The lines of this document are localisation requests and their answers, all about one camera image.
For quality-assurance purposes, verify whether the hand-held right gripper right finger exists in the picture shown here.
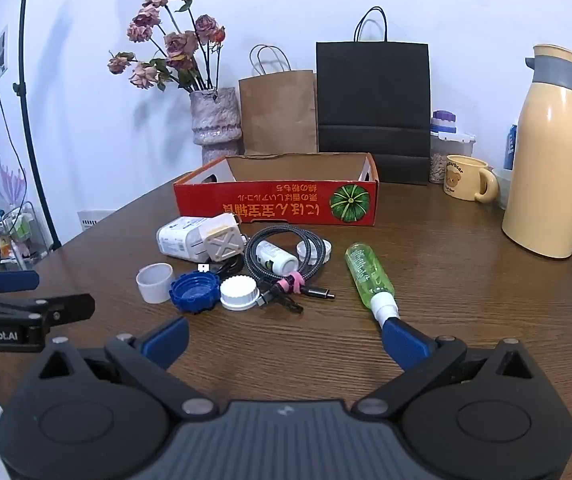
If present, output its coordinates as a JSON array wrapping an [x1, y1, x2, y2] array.
[[355, 317, 537, 420]]

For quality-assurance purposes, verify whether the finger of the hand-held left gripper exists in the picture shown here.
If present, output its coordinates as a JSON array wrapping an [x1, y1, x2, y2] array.
[[0, 266, 40, 293], [0, 293, 96, 332]]

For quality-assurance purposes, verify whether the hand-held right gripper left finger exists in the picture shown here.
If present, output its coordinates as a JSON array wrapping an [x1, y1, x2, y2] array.
[[33, 316, 219, 422]]

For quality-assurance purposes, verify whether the blue ribbed lid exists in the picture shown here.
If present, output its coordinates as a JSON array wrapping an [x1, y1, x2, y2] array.
[[169, 270, 221, 315]]

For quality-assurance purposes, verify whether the white plastic cylinder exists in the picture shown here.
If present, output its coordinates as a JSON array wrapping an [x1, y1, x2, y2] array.
[[136, 262, 175, 305]]

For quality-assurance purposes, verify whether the green spray bottle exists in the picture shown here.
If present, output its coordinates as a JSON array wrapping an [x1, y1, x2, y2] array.
[[344, 242, 401, 331]]

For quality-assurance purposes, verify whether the white ribbed lid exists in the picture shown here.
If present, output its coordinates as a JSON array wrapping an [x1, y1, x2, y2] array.
[[219, 276, 259, 311]]

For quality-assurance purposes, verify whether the white power adapter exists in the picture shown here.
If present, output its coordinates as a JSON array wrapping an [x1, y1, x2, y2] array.
[[156, 216, 214, 261]]

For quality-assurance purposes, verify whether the grey braided cable coil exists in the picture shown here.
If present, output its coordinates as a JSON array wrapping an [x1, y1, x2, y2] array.
[[243, 226, 337, 316]]

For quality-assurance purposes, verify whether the red cardboard box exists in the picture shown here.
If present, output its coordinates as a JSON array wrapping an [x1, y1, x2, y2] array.
[[173, 152, 380, 227]]

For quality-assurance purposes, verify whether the beige travel adapter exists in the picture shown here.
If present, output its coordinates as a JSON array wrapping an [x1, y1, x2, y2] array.
[[201, 212, 245, 262]]

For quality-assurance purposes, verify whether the small white round cap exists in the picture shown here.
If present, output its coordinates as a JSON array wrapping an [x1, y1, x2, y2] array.
[[297, 238, 334, 264]]

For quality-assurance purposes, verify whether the small white bottle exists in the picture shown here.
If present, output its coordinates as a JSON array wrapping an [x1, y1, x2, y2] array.
[[255, 240, 299, 276]]

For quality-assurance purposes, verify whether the black light stand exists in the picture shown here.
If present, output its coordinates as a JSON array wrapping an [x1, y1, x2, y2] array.
[[0, 0, 63, 253]]

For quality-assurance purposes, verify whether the yellow bear mug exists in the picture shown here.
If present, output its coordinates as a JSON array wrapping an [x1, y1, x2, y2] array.
[[443, 155, 500, 202]]

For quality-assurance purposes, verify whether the clear container with purple lid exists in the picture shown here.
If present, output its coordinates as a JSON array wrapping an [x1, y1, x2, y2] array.
[[428, 110, 476, 184]]

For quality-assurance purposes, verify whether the blue drink can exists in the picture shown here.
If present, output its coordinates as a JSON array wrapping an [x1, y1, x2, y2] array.
[[504, 122, 519, 171]]

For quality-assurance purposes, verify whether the pink mottled ceramic vase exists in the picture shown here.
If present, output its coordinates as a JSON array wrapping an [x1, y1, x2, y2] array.
[[189, 87, 243, 166]]

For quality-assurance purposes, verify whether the yellow thermos jug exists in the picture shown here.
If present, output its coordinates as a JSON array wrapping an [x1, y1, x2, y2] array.
[[502, 44, 572, 260]]

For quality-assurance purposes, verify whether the black paper bag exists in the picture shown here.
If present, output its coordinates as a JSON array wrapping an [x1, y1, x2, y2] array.
[[316, 6, 430, 186]]

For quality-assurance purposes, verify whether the brown paper bag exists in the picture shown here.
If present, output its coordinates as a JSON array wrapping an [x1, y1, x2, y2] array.
[[238, 44, 317, 156]]

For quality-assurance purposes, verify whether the dried pink rose bouquet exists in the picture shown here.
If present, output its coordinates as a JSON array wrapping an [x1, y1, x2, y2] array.
[[107, 0, 227, 93]]

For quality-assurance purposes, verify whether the metal wire rack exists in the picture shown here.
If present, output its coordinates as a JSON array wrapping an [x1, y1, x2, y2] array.
[[0, 200, 52, 271]]

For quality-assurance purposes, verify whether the white wall vent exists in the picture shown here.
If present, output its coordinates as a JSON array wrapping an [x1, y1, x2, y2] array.
[[78, 210, 117, 231]]

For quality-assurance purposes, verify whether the black usb cable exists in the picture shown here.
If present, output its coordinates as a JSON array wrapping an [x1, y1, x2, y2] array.
[[197, 255, 247, 278]]

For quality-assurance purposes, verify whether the purple wall sticker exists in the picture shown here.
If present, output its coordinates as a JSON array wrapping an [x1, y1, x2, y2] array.
[[0, 155, 27, 206]]

